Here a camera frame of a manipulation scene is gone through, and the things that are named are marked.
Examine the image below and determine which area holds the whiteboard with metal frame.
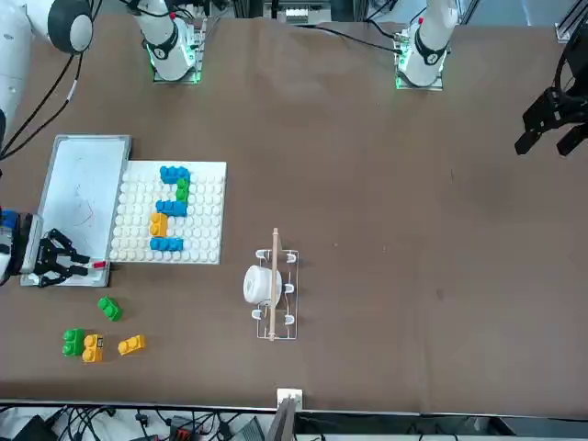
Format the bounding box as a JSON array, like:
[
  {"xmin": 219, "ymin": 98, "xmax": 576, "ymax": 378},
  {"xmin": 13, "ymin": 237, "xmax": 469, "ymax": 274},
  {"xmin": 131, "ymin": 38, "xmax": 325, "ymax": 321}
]
[{"xmin": 20, "ymin": 133, "xmax": 133, "ymax": 288}]

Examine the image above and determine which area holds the white cup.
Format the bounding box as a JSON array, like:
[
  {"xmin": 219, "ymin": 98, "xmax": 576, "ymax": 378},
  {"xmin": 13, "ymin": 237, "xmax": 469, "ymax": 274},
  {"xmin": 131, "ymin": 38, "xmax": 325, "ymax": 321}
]
[{"xmin": 243, "ymin": 265, "xmax": 282, "ymax": 305}]

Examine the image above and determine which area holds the blue three-stud block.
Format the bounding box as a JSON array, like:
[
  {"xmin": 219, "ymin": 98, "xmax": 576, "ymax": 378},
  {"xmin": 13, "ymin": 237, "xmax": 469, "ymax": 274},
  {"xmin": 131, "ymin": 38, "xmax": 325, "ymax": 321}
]
[
  {"xmin": 149, "ymin": 236, "xmax": 185, "ymax": 253},
  {"xmin": 155, "ymin": 198, "xmax": 189, "ymax": 219},
  {"xmin": 159, "ymin": 164, "xmax": 192, "ymax": 185}
]

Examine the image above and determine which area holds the aluminium frame post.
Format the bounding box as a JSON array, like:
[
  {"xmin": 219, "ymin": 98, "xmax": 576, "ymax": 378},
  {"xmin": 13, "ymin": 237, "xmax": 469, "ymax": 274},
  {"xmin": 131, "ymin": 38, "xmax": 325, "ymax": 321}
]
[{"xmin": 554, "ymin": 0, "xmax": 588, "ymax": 43}]

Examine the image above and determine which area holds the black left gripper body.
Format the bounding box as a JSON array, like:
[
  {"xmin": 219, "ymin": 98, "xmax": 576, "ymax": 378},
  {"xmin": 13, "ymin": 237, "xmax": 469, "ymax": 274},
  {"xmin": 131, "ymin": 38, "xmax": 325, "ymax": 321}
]
[{"xmin": 553, "ymin": 30, "xmax": 588, "ymax": 121}]

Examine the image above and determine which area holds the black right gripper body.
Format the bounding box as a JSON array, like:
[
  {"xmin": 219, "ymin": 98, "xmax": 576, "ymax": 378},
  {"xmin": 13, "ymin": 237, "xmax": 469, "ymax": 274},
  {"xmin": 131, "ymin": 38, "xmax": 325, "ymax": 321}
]
[{"xmin": 34, "ymin": 233, "xmax": 62, "ymax": 285}]

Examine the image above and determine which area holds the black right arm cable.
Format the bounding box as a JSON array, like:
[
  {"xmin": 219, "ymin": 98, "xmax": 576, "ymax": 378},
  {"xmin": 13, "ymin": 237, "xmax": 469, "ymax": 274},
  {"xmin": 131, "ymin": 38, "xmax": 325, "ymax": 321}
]
[{"xmin": 0, "ymin": 52, "xmax": 86, "ymax": 160}]

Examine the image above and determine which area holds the grey aluminium camera post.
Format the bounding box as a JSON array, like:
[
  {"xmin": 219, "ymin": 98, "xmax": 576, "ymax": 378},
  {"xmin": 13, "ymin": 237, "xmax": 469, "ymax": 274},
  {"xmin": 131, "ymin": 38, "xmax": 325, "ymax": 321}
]
[{"xmin": 266, "ymin": 395, "xmax": 298, "ymax": 441}]

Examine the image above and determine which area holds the white post bracket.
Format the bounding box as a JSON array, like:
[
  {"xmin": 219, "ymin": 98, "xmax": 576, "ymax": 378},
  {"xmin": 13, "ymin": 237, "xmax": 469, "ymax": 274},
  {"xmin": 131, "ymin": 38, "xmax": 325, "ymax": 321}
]
[{"xmin": 277, "ymin": 388, "xmax": 304, "ymax": 411}]

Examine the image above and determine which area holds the white studded baseplate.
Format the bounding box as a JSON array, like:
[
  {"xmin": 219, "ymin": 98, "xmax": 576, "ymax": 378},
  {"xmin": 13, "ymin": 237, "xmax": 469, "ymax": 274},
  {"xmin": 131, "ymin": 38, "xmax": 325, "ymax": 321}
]
[{"xmin": 109, "ymin": 160, "xmax": 230, "ymax": 266}]

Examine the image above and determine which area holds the yellow two-stud block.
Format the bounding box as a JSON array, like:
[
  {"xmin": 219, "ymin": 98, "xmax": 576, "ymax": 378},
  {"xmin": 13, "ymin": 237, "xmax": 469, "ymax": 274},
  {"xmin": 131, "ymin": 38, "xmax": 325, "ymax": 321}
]
[
  {"xmin": 117, "ymin": 334, "xmax": 148, "ymax": 356},
  {"xmin": 149, "ymin": 211, "xmax": 169, "ymax": 238},
  {"xmin": 81, "ymin": 334, "xmax": 105, "ymax": 364}
]

